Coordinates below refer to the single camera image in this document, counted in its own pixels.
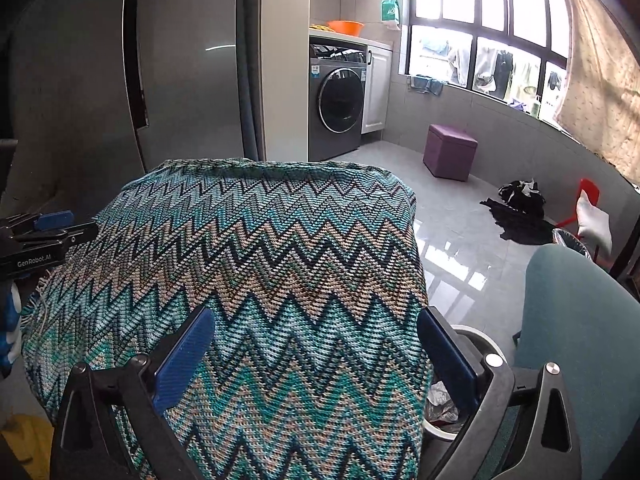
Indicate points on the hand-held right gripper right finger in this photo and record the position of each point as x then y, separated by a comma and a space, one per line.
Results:
445, 355

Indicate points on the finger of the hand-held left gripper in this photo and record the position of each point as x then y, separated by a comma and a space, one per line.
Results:
55, 220
75, 232

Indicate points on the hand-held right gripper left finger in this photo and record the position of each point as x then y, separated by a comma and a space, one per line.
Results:
182, 355

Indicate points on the white trash bin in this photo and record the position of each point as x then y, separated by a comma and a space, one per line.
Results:
480, 338

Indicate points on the white plastic bag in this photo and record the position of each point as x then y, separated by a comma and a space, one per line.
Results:
442, 402

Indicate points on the person's left hand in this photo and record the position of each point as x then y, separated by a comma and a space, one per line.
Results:
10, 330

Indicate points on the teal chair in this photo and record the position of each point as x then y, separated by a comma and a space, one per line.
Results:
565, 310

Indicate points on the zigzag knitted blanket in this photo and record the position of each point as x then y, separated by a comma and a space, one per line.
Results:
275, 260

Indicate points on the black clothes pile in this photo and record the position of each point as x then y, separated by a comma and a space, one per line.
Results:
520, 220

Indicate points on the yellow bag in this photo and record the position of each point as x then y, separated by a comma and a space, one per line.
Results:
25, 440

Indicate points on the purple storage stool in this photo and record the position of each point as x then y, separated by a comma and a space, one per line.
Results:
450, 155

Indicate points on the grey refrigerator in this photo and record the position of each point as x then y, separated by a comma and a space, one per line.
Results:
190, 60

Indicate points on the red chair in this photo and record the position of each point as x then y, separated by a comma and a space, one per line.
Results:
590, 190

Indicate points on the blue towel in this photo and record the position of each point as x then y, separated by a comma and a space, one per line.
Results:
427, 85

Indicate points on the grey washing machine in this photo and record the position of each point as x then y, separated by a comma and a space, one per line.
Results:
340, 105

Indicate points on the white base cabinet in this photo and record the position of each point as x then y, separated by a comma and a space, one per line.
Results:
375, 90

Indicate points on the black hanging garment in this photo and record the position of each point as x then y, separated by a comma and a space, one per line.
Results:
505, 75

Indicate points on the white hanging shirt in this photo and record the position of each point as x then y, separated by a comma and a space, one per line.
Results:
486, 70

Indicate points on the beige patterned curtain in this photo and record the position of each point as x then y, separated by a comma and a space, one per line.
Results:
600, 85

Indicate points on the yellow cloth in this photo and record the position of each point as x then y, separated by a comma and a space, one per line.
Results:
319, 27

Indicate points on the orange basin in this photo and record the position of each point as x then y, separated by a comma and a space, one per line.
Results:
345, 28

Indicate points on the green bag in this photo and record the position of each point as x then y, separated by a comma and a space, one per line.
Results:
391, 10

